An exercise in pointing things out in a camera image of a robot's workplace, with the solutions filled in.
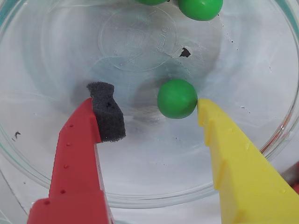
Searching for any glass bowl with green candies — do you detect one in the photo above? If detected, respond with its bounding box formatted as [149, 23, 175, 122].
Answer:
[0, 0, 299, 210]

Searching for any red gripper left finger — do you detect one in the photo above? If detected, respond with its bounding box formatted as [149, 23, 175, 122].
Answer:
[27, 81, 127, 224]

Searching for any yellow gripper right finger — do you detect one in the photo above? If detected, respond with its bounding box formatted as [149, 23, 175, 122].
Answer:
[197, 98, 299, 224]

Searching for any green candy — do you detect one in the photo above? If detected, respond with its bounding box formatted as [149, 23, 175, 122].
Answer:
[157, 78, 199, 119]
[178, 0, 224, 21]
[135, 0, 168, 6]

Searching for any white table cover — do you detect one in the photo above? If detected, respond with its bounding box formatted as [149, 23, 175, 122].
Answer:
[0, 0, 299, 224]

